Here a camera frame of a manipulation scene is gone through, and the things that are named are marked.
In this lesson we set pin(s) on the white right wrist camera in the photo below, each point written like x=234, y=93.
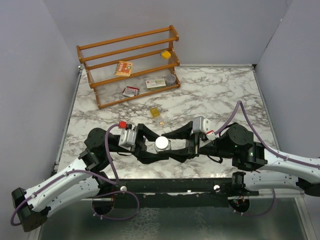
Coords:
x=203, y=126

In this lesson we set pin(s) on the orange wooden shelf rack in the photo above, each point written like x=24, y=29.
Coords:
x=100, y=68

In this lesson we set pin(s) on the white pill bottle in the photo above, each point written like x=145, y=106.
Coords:
x=162, y=144

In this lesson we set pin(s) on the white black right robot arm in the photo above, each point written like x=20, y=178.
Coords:
x=259, y=166

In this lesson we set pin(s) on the yellow clear pill organizer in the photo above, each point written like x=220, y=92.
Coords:
x=157, y=117

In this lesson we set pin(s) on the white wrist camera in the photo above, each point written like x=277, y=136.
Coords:
x=128, y=135
x=203, y=126

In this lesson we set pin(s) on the yellow sticky note block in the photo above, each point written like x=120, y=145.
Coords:
x=165, y=54

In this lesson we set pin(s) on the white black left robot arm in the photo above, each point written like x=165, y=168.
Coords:
x=89, y=175

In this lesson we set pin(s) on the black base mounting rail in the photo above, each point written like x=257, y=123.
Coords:
x=175, y=192

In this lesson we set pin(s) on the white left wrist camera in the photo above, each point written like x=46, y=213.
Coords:
x=128, y=135

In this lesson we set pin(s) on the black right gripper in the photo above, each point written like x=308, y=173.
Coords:
x=192, y=143

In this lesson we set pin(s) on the green stapler box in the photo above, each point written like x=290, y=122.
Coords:
x=155, y=84

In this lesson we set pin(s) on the orange spiral notebook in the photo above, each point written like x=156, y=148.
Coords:
x=123, y=69

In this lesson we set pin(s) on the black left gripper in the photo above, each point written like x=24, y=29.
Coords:
x=141, y=147

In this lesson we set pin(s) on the red white staple box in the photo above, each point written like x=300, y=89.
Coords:
x=130, y=91

